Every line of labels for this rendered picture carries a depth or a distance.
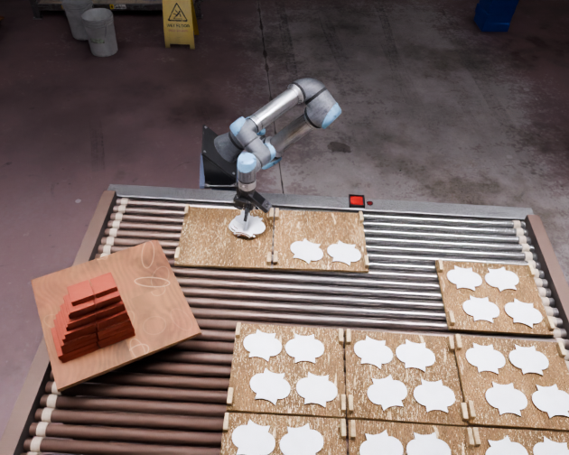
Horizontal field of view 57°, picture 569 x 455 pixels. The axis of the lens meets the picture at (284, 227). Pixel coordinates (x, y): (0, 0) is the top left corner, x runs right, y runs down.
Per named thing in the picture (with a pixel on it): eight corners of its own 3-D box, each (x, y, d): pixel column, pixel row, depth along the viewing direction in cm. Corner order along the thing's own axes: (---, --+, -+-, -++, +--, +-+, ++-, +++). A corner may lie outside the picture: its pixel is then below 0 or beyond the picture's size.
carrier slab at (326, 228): (275, 212, 249) (275, 209, 248) (361, 215, 250) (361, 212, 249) (273, 270, 225) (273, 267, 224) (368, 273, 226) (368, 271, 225)
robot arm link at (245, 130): (314, 62, 231) (232, 122, 212) (329, 83, 232) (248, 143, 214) (303, 72, 241) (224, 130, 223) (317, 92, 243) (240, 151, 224)
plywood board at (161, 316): (32, 283, 203) (30, 280, 202) (157, 241, 220) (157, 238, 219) (58, 392, 173) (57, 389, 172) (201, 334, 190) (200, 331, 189)
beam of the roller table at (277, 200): (112, 192, 264) (109, 183, 259) (527, 216, 264) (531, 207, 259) (107, 204, 258) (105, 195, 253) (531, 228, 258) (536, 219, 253)
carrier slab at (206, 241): (187, 208, 249) (186, 206, 248) (274, 212, 249) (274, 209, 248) (174, 265, 225) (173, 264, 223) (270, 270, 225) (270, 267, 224)
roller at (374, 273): (98, 257, 232) (97, 250, 228) (541, 283, 232) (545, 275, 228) (96, 266, 229) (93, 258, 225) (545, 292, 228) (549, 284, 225)
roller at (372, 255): (105, 240, 239) (103, 233, 235) (535, 265, 239) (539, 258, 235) (102, 248, 236) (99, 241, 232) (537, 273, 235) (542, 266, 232)
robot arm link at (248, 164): (261, 155, 213) (247, 166, 208) (261, 176, 221) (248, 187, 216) (246, 148, 216) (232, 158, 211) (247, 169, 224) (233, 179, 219)
